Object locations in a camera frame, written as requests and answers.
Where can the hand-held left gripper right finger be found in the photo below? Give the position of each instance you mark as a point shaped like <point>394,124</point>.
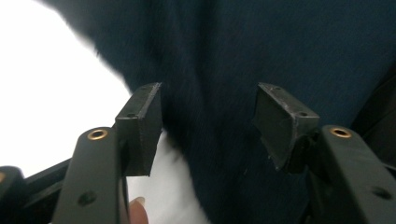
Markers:
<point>280,124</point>

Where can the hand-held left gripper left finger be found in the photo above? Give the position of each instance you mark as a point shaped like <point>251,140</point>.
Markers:
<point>140,130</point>

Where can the black knit garment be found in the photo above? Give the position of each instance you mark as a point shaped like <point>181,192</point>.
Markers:
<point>218,46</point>

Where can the white board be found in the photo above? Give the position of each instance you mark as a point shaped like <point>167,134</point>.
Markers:
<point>46,77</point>

